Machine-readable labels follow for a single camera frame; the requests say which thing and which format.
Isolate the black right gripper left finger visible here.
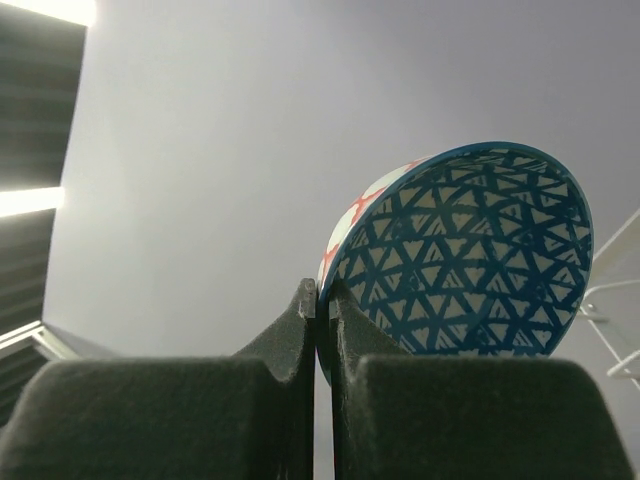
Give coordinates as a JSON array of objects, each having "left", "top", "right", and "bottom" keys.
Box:
[{"left": 1, "top": 279, "right": 316, "bottom": 479}]

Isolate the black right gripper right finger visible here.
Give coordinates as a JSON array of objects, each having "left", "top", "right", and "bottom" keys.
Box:
[{"left": 329, "top": 287, "right": 635, "bottom": 479}]

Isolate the blue triangle pattern bowl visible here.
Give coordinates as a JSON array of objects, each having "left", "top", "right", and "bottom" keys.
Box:
[{"left": 317, "top": 141, "right": 594, "bottom": 358}]

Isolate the white wire dish rack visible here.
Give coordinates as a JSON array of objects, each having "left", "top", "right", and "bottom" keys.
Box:
[{"left": 580, "top": 213, "right": 639, "bottom": 386}]

